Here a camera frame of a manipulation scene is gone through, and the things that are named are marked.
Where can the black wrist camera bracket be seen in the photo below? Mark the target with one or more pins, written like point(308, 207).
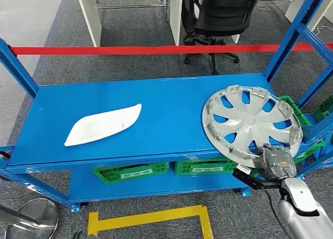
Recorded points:
point(249, 180)

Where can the person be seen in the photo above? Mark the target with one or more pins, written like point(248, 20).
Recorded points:
point(187, 13)

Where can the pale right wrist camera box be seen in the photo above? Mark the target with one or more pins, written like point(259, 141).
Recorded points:
point(244, 170)

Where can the silver plastic wheel hubcap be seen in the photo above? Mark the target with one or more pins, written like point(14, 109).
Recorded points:
point(247, 124)

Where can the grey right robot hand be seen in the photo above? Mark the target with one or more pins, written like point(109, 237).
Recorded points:
point(277, 163)

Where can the black office chair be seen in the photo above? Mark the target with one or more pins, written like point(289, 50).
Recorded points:
point(223, 10)

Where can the blue metal shelf rack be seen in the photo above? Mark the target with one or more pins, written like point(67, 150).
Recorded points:
point(155, 120)

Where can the white curved plastic part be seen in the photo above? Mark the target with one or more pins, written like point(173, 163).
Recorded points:
point(99, 127)

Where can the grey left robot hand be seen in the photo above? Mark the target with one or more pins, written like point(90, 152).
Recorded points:
point(78, 236)

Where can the chrome barrier stanchion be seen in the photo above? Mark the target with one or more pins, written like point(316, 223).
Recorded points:
point(38, 213)

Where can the white desk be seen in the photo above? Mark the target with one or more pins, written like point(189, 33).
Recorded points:
point(294, 8)
point(90, 20)

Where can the red barrier belt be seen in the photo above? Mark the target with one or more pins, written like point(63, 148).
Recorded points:
point(130, 50)

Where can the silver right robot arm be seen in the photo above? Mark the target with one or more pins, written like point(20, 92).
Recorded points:
point(299, 196)

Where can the yellow floor tape square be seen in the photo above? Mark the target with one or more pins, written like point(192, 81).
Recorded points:
point(146, 216)

